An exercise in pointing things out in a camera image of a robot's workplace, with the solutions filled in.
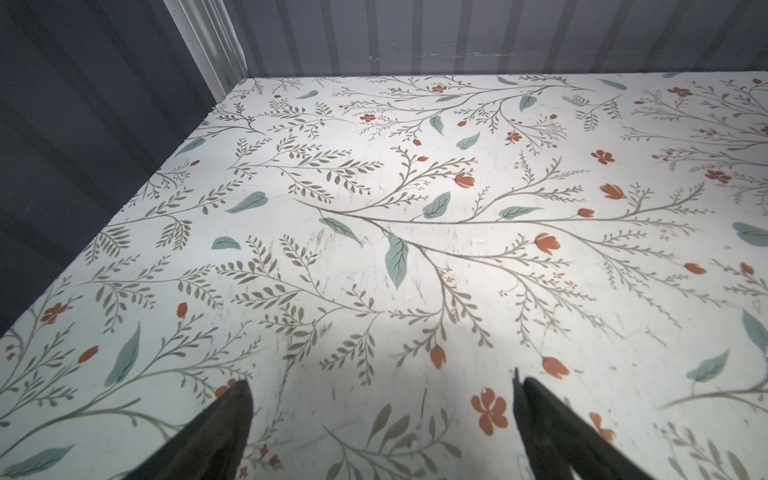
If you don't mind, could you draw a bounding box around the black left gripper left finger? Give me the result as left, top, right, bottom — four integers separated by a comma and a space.
127, 380, 254, 480

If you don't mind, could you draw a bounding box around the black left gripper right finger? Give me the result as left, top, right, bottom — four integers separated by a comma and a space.
512, 369, 651, 480

